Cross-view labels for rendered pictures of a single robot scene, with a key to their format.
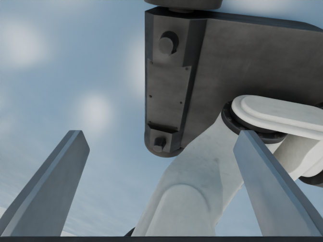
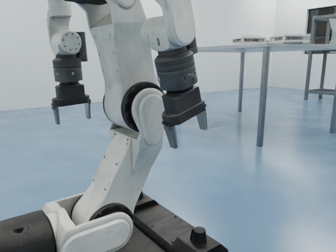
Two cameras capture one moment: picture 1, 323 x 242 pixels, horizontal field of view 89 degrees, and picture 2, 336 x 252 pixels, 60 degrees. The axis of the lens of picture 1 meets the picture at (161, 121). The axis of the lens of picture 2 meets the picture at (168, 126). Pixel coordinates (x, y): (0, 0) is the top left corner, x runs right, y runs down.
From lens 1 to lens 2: 0.65 m
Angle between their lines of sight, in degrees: 40
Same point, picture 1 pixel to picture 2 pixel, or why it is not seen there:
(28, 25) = (291, 220)
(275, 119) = (109, 223)
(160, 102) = (164, 218)
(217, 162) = (132, 172)
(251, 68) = not seen: outside the picture
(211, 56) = not seen: outside the picture
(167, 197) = (160, 135)
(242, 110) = (127, 220)
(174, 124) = (140, 214)
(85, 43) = (248, 237)
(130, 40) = not seen: outside the picture
